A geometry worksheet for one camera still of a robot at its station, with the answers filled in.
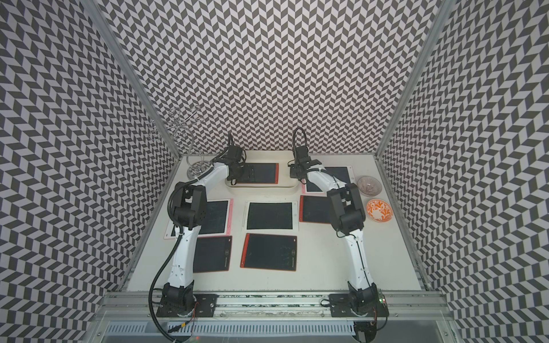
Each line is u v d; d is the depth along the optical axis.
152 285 0.66
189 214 0.63
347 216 0.59
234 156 0.88
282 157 1.16
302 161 0.82
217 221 0.93
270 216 0.96
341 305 0.73
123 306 0.74
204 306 0.73
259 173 1.00
